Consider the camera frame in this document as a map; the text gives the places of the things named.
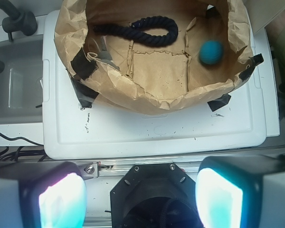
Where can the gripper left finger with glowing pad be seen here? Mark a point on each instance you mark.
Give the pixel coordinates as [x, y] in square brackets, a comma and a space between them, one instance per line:
[42, 195]

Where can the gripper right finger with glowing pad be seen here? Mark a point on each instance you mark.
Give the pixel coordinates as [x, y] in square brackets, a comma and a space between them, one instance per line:
[241, 191]

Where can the blue felt ball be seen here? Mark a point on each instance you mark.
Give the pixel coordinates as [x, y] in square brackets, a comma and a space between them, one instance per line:
[211, 52]

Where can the white plastic bin lid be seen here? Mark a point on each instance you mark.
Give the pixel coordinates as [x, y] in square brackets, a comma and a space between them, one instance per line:
[102, 131]

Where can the brown paper bag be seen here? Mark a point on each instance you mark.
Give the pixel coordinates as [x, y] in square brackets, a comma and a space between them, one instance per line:
[143, 55]

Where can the black faucet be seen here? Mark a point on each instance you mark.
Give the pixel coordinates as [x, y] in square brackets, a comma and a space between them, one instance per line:
[17, 20]

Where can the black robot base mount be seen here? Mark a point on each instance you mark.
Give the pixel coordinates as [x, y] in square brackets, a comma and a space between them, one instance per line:
[155, 196]

